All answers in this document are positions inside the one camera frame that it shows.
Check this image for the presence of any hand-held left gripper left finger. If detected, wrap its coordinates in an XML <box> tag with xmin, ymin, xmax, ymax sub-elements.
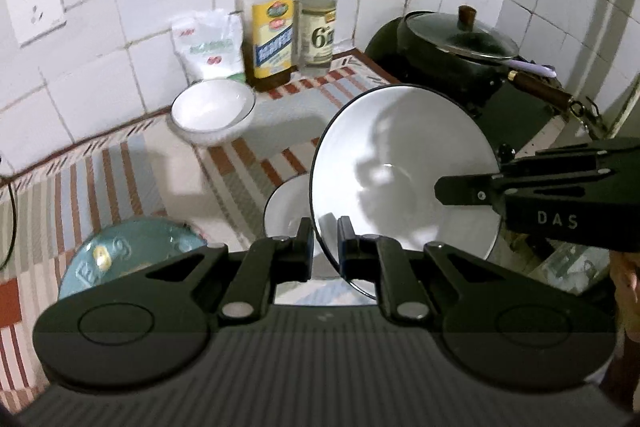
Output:
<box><xmin>145</xmin><ymin>217</ymin><xmax>316</xmax><ymax>323</ymax></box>

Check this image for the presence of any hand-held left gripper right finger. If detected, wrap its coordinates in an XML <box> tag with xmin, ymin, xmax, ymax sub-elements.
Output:
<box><xmin>336</xmin><ymin>216</ymin><xmax>505</xmax><ymax>326</ymax></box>

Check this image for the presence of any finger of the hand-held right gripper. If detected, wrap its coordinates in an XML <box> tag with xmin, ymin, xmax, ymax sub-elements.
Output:
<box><xmin>501</xmin><ymin>137</ymin><xmax>640</xmax><ymax>176</ymax></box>
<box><xmin>434</xmin><ymin>167</ymin><xmax>617</xmax><ymax>208</ymax></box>

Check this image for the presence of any white plate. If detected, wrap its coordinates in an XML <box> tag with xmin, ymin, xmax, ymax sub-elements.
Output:
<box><xmin>263</xmin><ymin>173</ymin><xmax>346</xmax><ymax>280</ymax></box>

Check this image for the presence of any large white ribbed bowl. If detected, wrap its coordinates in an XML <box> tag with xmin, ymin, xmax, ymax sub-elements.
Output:
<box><xmin>309</xmin><ymin>84</ymin><xmax>502</xmax><ymax>300</ymax></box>

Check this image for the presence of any person's right hand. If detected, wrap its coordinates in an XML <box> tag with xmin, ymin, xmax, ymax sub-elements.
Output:
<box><xmin>609</xmin><ymin>252</ymin><xmax>640</xmax><ymax>344</ymax></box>

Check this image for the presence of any pale plastic packaging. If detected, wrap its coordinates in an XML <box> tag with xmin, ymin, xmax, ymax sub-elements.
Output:
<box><xmin>540</xmin><ymin>242</ymin><xmax>612</xmax><ymax>298</ymax></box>

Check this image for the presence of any pale pipe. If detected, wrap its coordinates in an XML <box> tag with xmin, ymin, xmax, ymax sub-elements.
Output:
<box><xmin>602</xmin><ymin>79</ymin><xmax>640</xmax><ymax>138</ymax></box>

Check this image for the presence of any purple utensil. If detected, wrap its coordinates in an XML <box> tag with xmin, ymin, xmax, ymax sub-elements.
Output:
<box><xmin>505</xmin><ymin>59</ymin><xmax>557</xmax><ymax>78</ymax></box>

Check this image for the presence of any black wok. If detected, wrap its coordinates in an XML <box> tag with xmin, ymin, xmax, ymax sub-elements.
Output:
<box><xmin>397</xmin><ymin>11</ymin><xmax>575</xmax><ymax>108</ymax></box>

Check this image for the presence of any glass wok lid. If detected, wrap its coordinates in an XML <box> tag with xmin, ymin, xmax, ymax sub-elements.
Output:
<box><xmin>405</xmin><ymin>6</ymin><xmax>521</xmax><ymax>60</ymax></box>

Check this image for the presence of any blue plate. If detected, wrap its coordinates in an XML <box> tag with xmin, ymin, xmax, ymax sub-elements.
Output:
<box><xmin>58</xmin><ymin>217</ymin><xmax>211</xmax><ymax>303</ymax></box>

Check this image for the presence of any small white ribbed bowl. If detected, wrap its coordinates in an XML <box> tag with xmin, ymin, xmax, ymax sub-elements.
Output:
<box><xmin>171</xmin><ymin>79</ymin><xmax>257</xmax><ymax>146</ymax></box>

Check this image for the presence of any clear vinegar bottle yellow cap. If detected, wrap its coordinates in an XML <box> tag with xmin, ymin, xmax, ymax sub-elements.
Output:
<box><xmin>295</xmin><ymin>0</ymin><xmax>338</xmax><ymax>75</ymax></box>

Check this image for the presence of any striped table cloth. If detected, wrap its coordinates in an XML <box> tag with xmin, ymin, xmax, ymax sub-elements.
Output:
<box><xmin>0</xmin><ymin>47</ymin><xmax>401</xmax><ymax>388</ymax></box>

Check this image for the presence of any cooking wine bottle yellow label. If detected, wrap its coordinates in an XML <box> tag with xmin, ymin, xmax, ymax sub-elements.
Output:
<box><xmin>235</xmin><ymin>0</ymin><xmax>296</xmax><ymax>92</ymax></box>

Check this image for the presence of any white salt bag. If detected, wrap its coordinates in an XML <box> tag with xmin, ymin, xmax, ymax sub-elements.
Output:
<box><xmin>171</xmin><ymin>8</ymin><xmax>247</xmax><ymax>84</ymax></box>

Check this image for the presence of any black floor cable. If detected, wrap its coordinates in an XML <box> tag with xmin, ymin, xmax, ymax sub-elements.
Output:
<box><xmin>0</xmin><ymin>154</ymin><xmax>19</xmax><ymax>268</ymax></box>

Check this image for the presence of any white wall socket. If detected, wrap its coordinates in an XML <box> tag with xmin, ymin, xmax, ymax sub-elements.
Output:
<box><xmin>4</xmin><ymin>0</ymin><xmax>67</xmax><ymax>48</ymax></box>

